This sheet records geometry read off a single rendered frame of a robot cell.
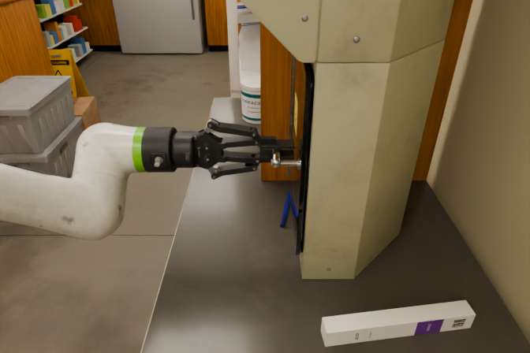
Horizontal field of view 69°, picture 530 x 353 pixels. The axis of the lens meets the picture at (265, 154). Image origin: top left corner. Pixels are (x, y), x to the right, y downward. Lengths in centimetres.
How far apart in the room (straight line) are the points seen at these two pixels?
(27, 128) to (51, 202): 206
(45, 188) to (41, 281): 169
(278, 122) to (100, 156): 48
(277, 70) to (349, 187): 40
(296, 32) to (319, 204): 32
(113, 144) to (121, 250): 165
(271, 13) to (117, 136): 39
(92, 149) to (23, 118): 196
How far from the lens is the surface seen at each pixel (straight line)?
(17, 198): 73
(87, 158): 79
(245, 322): 80
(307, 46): 59
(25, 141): 284
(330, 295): 85
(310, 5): 58
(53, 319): 220
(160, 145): 76
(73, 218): 74
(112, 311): 212
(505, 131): 97
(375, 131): 67
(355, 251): 83
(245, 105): 145
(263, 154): 78
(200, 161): 79
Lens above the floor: 159
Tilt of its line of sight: 31 degrees down
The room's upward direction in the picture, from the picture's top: straight up
